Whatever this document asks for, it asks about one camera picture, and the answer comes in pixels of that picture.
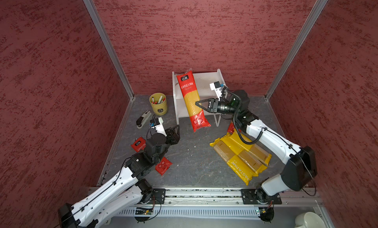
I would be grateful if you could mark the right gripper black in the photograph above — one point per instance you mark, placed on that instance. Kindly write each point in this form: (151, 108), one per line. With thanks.
(213, 103)

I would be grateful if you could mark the black grey stapler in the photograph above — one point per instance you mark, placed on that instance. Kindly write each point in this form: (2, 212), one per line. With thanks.
(143, 119)

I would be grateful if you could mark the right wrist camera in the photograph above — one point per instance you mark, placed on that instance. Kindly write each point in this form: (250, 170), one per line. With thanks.
(217, 87)

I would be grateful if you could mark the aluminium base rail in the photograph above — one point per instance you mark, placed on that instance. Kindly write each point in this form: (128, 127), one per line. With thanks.
(221, 202)

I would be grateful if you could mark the yellow pen holder cup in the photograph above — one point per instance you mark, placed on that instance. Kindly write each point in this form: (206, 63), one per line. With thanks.
(158, 103)

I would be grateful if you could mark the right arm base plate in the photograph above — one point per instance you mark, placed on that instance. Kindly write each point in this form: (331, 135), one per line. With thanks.
(259, 197)

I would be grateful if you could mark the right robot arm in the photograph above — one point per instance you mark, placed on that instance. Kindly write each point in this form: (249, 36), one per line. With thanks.
(300, 162)

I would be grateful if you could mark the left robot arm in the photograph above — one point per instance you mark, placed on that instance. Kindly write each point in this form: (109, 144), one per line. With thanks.
(128, 187)

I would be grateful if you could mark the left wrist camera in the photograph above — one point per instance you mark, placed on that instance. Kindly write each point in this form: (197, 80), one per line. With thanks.
(157, 125)

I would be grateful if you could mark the white mug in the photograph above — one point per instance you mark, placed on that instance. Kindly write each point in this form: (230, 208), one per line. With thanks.
(309, 220)

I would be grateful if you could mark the red spaghetti package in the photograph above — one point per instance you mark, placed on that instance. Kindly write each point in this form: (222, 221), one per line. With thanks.
(162, 167)
(231, 128)
(190, 94)

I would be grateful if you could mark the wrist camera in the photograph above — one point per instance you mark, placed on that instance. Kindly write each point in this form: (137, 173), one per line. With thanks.
(217, 87)
(157, 125)

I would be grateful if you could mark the yellow pasta package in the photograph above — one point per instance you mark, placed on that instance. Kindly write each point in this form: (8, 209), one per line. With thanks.
(240, 168)
(256, 158)

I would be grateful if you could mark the white two-tier shelf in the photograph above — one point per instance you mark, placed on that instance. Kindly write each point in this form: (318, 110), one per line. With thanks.
(203, 81)

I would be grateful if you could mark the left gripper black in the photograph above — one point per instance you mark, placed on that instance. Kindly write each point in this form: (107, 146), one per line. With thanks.
(174, 137)

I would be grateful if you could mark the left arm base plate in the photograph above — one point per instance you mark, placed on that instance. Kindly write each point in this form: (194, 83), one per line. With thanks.
(155, 196)

